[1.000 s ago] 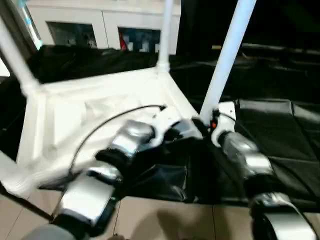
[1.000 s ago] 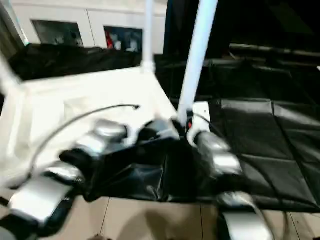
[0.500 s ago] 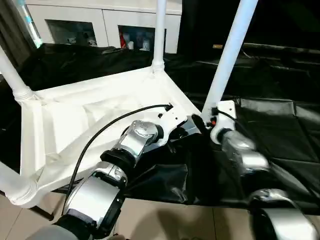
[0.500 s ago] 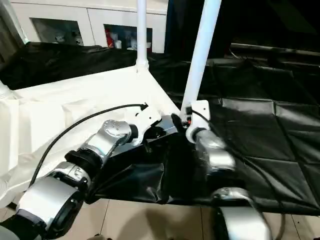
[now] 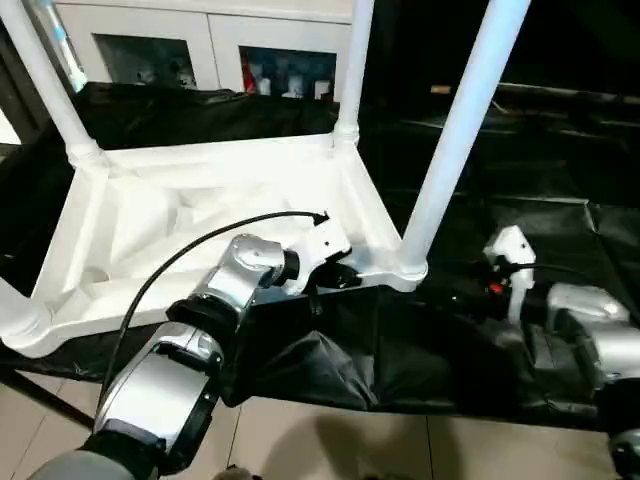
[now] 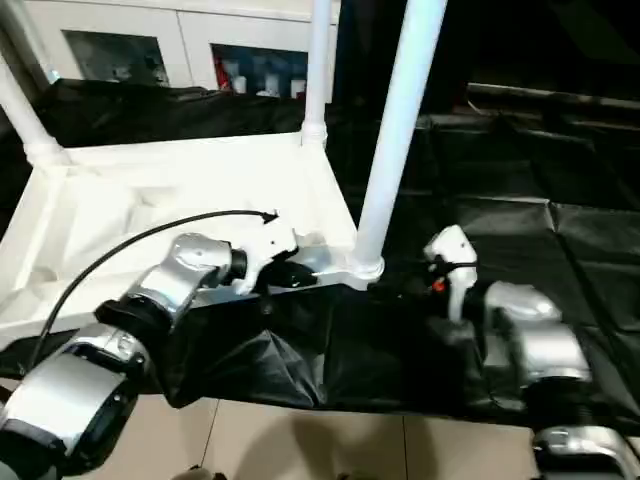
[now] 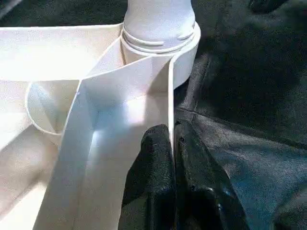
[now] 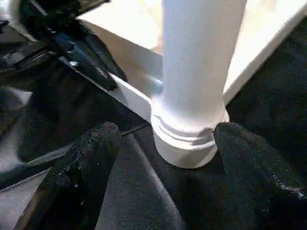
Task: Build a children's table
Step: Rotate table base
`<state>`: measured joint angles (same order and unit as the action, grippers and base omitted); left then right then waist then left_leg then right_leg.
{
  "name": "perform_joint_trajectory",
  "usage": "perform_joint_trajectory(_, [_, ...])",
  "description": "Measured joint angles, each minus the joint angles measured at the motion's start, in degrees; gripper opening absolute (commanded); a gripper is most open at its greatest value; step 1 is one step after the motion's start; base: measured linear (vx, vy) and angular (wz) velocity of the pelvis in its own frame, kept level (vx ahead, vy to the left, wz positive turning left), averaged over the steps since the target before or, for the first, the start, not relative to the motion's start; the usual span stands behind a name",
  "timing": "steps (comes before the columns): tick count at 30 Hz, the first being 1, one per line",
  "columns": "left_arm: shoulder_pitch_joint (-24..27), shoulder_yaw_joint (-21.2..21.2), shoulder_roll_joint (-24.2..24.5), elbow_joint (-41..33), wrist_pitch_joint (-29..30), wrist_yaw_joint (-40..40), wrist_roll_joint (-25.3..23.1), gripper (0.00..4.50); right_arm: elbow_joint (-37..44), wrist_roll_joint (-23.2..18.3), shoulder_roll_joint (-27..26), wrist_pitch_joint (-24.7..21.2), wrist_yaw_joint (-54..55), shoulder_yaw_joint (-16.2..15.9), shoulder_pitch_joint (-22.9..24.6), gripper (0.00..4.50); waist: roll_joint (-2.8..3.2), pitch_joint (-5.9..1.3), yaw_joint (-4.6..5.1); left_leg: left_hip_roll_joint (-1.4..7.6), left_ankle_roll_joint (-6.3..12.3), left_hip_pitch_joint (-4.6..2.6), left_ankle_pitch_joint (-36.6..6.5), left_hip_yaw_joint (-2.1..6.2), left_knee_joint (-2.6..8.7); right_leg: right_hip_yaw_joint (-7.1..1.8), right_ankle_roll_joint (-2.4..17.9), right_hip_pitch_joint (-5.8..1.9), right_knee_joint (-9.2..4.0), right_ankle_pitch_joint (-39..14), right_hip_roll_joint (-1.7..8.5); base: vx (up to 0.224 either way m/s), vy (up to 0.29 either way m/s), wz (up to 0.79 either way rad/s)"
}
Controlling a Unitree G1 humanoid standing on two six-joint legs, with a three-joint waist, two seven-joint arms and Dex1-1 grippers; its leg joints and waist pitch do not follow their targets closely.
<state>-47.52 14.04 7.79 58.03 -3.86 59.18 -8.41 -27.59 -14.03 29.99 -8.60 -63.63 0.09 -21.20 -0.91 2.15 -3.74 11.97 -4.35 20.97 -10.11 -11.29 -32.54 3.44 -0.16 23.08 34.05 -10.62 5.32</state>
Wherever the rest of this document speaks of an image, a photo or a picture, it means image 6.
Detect white plastic table top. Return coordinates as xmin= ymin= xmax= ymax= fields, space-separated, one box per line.
xmin=0 ymin=130 xmax=387 ymax=342

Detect black work mat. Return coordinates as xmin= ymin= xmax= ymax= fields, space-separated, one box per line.
xmin=0 ymin=77 xmax=640 ymax=426

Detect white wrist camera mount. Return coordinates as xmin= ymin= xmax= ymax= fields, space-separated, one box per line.
xmin=234 ymin=212 xmax=302 ymax=297
xmin=423 ymin=224 xmax=480 ymax=322

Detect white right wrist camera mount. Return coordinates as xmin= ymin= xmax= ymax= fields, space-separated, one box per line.
xmin=423 ymin=224 xmax=480 ymax=322

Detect dark robot left foot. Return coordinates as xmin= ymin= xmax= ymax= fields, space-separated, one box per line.
xmin=182 ymin=465 xmax=224 ymax=480

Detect white glass-door cabinet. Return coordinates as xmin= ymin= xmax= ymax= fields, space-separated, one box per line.
xmin=24 ymin=0 xmax=342 ymax=105

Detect large black box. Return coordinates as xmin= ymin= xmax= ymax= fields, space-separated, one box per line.
xmin=333 ymin=0 xmax=471 ymax=117

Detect silver metal bar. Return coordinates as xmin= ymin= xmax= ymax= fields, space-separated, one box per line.
xmin=467 ymin=82 xmax=640 ymax=110

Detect white pole teal bands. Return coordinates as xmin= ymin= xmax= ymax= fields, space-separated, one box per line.
xmin=14 ymin=0 xmax=64 ymax=85

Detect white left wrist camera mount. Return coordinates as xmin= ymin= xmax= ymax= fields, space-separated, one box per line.
xmin=234 ymin=212 xmax=302 ymax=297

